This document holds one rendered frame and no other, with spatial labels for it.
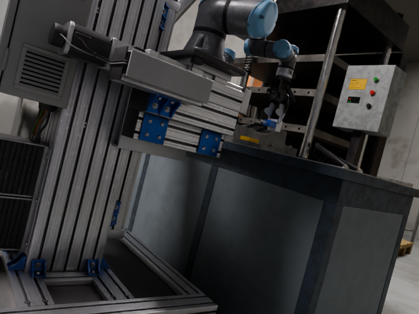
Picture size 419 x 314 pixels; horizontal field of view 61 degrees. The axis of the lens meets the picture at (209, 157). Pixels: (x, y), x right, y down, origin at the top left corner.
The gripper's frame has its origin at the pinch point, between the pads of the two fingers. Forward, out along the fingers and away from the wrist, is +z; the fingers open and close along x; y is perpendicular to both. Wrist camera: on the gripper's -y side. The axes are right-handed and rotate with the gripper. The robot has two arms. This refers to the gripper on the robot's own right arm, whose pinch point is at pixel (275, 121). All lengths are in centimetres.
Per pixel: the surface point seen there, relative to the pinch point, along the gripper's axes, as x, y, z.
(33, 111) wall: -321, 29, 31
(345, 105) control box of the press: -11, -73, -26
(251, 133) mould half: -10.1, 3.1, 8.3
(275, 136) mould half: -10.1, -15.1, 6.0
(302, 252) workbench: 42, 16, 48
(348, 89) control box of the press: -12, -73, -37
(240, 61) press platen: -115, -70, -56
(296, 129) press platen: -38, -67, -6
